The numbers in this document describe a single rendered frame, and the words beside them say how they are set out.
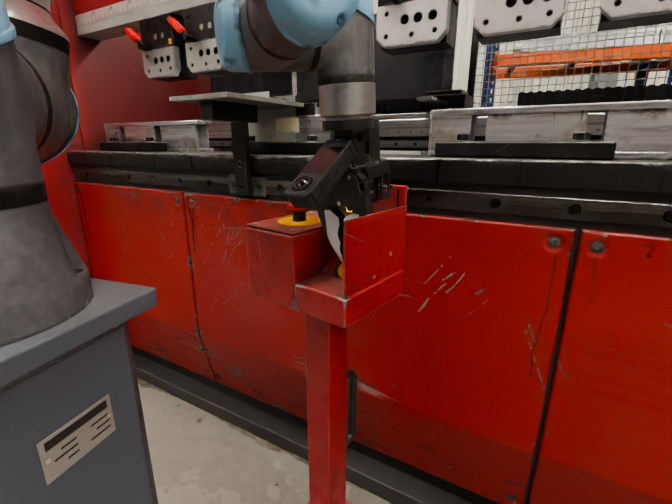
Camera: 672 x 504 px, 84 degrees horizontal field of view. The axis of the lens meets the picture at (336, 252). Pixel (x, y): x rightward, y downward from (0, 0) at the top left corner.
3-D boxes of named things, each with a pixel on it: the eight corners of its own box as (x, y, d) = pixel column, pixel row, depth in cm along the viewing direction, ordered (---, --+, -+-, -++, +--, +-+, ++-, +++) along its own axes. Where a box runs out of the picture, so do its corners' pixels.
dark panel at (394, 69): (215, 143, 185) (206, 43, 172) (218, 143, 186) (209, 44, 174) (446, 143, 130) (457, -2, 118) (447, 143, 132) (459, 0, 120)
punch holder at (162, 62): (145, 78, 119) (137, 20, 115) (168, 82, 126) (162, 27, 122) (176, 74, 112) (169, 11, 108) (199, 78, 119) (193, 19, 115)
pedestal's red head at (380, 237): (249, 294, 62) (241, 185, 57) (313, 270, 74) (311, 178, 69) (344, 330, 51) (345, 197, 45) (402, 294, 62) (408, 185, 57)
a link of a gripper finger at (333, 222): (366, 257, 61) (364, 201, 57) (343, 269, 56) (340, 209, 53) (350, 254, 63) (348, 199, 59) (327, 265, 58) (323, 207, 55)
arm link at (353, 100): (352, 81, 44) (302, 87, 49) (354, 121, 46) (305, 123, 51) (386, 82, 50) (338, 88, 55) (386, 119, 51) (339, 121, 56)
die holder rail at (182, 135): (107, 150, 141) (103, 123, 139) (123, 150, 146) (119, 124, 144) (199, 151, 117) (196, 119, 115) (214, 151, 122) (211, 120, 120)
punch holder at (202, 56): (187, 73, 110) (181, 8, 105) (210, 77, 117) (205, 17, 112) (224, 68, 103) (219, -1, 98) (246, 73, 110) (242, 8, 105)
